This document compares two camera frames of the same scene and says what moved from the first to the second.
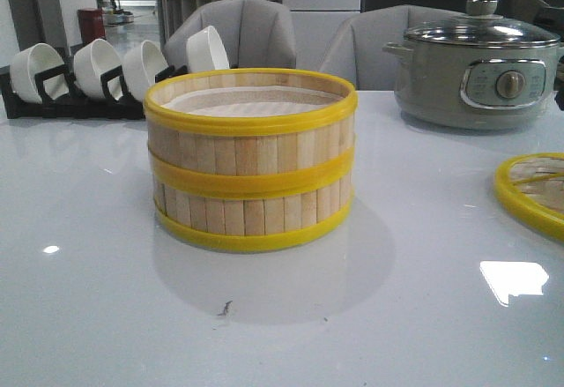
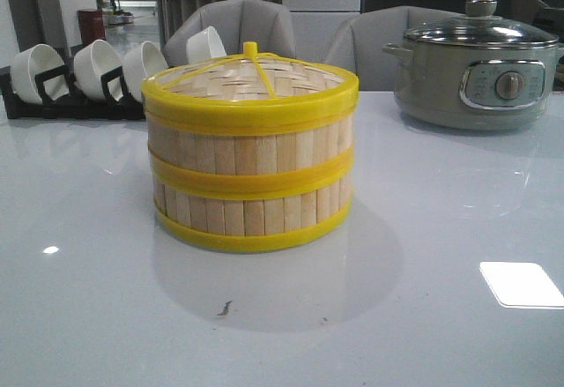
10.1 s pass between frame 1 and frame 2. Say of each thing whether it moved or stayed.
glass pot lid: stayed
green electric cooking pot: stayed
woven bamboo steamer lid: moved
